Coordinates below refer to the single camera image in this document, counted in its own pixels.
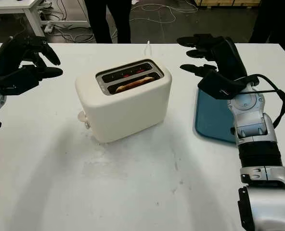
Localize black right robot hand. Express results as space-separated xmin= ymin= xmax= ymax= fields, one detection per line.
xmin=176 ymin=33 xmax=248 ymax=81

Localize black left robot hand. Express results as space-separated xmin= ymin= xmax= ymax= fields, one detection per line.
xmin=0 ymin=36 xmax=64 ymax=79

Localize browned toast slice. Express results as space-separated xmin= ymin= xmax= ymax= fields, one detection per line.
xmin=115 ymin=76 xmax=155 ymax=93

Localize person in dark clothes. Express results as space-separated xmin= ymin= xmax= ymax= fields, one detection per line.
xmin=248 ymin=0 xmax=285 ymax=49

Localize person in beige sweater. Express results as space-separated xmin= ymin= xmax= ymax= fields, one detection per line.
xmin=84 ymin=0 xmax=132 ymax=44

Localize cream two-slot toaster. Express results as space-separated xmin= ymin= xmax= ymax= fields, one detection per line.
xmin=75 ymin=58 xmax=173 ymax=144

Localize white metal desk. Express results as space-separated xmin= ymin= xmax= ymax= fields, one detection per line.
xmin=0 ymin=0 xmax=91 ymax=37

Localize wooden pallet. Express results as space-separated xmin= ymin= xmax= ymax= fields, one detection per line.
xmin=196 ymin=0 xmax=262 ymax=8

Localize blue plastic tray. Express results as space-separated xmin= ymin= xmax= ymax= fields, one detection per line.
xmin=194 ymin=87 xmax=237 ymax=145

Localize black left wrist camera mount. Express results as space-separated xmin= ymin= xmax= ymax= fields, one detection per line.
xmin=0 ymin=66 xmax=41 ymax=96

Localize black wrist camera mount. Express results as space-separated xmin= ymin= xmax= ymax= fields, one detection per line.
xmin=197 ymin=70 xmax=249 ymax=101
xmin=0 ymin=66 xmax=41 ymax=96

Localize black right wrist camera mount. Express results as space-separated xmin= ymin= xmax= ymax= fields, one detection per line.
xmin=197 ymin=70 xmax=249 ymax=101

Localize tangled grey floor cables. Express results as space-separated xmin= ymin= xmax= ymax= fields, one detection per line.
xmin=50 ymin=0 xmax=96 ymax=43

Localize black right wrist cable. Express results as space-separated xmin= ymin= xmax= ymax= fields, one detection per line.
xmin=229 ymin=74 xmax=285 ymax=128

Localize long white floor cable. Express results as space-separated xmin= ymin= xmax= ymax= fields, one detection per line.
xmin=111 ymin=2 xmax=198 ymax=41

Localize white toaster power cord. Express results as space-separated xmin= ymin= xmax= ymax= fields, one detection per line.
xmin=144 ymin=40 xmax=154 ymax=60

